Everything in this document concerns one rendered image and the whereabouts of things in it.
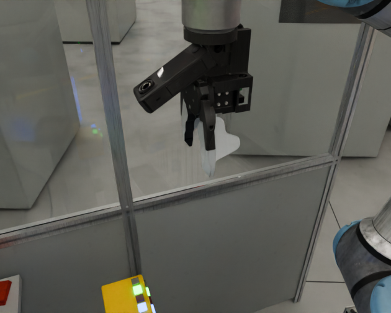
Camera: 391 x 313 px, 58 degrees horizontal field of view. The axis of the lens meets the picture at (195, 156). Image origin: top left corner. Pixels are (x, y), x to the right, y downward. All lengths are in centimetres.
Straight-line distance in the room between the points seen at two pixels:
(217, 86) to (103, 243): 92
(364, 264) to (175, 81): 52
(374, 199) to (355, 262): 226
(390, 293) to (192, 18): 55
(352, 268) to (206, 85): 48
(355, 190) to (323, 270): 89
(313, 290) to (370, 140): 153
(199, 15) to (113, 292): 66
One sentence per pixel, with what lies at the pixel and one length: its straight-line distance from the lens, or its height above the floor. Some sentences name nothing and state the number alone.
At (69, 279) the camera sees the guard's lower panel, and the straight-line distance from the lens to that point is 140.
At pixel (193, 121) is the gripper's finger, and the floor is 153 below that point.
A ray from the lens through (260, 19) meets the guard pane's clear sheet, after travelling 108.
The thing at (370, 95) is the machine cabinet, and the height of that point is 63.
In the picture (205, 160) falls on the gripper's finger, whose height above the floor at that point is 151.
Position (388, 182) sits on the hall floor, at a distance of 327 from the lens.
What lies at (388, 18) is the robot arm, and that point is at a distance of 37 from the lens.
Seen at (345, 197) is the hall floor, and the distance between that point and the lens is 296.
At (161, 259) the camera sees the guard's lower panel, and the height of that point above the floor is 69.
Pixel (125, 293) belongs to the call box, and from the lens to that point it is 90.
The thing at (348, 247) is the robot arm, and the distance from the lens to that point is 80.
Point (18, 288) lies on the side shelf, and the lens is 127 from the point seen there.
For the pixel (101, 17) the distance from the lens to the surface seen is 91.
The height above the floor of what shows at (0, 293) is 88.
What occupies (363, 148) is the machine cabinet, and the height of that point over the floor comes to 15.
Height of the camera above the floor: 180
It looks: 35 degrees down
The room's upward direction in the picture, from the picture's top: straight up
